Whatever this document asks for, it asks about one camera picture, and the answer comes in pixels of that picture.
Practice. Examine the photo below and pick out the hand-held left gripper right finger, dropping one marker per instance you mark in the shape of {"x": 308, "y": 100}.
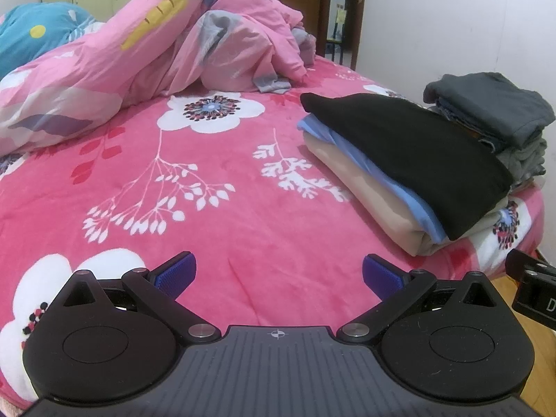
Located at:
{"x": 384, "y": 276}

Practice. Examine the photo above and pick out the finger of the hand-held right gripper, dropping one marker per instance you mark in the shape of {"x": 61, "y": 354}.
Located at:
{"x": 521, "y": 260}

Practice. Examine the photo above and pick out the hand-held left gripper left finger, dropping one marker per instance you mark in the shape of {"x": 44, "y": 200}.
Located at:
{"x": 176, "y": 271}

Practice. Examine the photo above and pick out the black shirt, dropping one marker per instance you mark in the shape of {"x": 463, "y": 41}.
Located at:
{"x": 412, "y": 152}

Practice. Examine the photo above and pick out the beige folded garment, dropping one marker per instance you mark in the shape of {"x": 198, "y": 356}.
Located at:
{"x": 369, "y": 191}

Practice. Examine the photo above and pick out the pink floral blanket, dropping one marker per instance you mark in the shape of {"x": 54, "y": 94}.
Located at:
{"x": 239, "y": 208}

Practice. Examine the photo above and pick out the blue denim folded garment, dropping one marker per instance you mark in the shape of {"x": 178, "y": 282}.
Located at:
{"x": 460, "y": 124}

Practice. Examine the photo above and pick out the dark grey folded garment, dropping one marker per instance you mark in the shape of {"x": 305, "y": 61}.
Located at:
{"x": 491, "y": 104}

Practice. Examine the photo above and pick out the light blue folded garment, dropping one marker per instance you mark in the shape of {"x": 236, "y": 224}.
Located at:
{"x": 315, "y": 127}

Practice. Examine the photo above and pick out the pink carrot-print quilt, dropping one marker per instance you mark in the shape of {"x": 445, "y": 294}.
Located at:
{"x": 130, "y": 74}

